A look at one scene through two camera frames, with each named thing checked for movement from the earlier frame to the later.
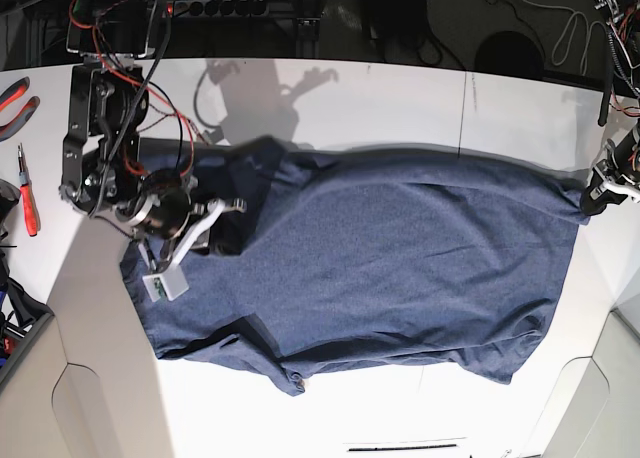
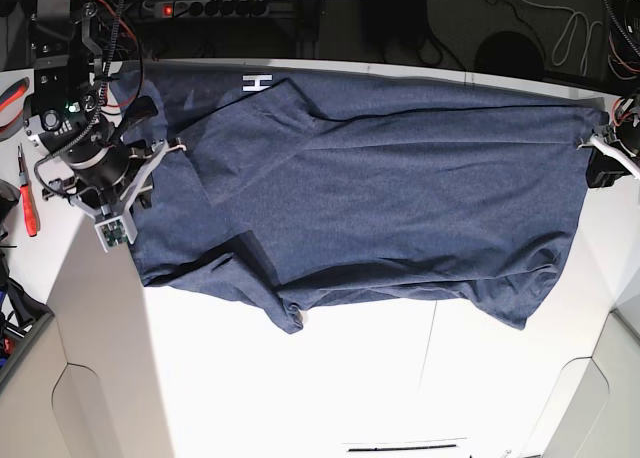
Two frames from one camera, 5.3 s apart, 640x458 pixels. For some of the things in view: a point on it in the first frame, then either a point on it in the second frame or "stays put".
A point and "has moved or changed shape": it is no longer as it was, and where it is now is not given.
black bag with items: (22, 313) stays put
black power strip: (219, 6) stays put
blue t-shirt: (332, 259) has moved or changed shape
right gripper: (166, 208) → (108, 185)
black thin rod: (402, 447) stays put
